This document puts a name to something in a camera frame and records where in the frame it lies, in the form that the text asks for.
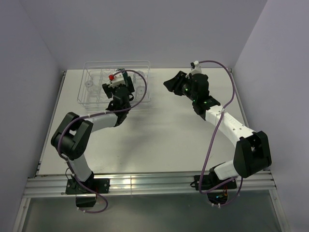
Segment dark teal mug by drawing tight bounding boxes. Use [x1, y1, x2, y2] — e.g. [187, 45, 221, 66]
[122, 69, 128, 79]

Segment small clear glass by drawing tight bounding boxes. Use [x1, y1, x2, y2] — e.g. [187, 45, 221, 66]
[84, 79, 101, 97]

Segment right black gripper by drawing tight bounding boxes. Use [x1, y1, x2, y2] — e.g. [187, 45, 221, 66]
[164, 71, 197, 102]

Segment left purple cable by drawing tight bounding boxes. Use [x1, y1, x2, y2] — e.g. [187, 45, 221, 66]
[57, 69, 148, 214]

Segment aluminium rail frame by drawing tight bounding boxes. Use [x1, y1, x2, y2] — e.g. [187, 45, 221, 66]
[14, 68, 290, 232]

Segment purple cable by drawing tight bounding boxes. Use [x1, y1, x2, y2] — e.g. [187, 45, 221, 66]
[198, 59, 243, 206]
[57, 69, 148, 214]

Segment black box under left base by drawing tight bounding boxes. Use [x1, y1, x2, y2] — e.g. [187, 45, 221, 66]
[75, 197, 97, 208]

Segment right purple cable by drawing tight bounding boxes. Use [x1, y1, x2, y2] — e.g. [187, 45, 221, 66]
[198, 59, 243, 206]

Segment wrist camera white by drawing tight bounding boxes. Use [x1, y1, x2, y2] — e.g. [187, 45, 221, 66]
[190, 60, 202, 75]
[108, 73, 126, 88]

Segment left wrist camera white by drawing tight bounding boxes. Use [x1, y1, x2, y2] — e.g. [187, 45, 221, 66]
[108, 73, 126, 88]

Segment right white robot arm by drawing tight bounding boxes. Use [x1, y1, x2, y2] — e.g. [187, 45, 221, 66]
[163, 71, 272, 189]

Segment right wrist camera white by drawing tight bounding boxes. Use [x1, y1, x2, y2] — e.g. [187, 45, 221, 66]
[190, 60, 202, 75]

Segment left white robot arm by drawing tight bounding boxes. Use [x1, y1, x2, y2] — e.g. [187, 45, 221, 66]
[51, 72, 135, 193]

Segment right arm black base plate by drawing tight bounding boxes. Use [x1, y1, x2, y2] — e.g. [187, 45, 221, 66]
[190, 173, 237, 190]

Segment clear acrylic dish rack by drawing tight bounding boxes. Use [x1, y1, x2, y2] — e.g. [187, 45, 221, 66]
[77, 60, 151, 111]

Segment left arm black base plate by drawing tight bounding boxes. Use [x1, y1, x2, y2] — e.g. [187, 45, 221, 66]
[65, 178, 110, 195]

